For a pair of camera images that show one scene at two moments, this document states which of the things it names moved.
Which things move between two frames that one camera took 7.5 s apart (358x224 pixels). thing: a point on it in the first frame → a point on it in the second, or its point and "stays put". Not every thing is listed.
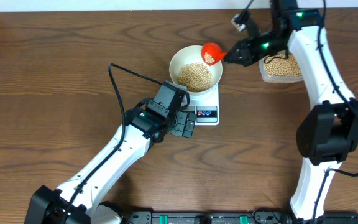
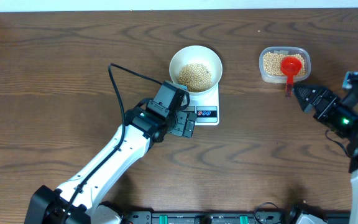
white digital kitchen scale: (206, 107) stays put
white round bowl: (187, 67) stays put
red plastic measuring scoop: (215, 51) → (291, 66)
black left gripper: (181, 118) stays put
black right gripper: (246, 59) → (326, 96)
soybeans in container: (281, 65) stays put
